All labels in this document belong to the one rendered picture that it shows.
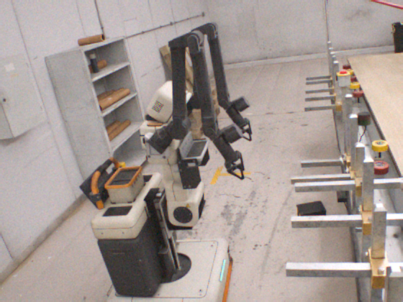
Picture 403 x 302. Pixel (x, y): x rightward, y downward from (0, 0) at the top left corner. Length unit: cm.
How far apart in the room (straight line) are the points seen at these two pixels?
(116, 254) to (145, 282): 23
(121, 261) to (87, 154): 210
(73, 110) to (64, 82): 29
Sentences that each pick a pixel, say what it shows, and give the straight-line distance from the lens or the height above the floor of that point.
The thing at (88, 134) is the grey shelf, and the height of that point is 71.
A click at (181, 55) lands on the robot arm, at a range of 149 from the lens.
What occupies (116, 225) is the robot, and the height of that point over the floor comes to 78.
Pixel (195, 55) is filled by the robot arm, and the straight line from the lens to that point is 148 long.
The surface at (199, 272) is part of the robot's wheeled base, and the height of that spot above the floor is 28.
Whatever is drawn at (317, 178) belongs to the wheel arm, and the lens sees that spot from 182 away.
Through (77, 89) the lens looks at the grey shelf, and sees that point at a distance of 374.
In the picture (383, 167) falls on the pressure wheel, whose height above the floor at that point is 91.
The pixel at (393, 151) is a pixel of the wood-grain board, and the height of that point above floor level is 90.
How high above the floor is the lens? 172
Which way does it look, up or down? 22 degrees down
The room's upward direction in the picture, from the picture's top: 11 degrees counter-clockwise
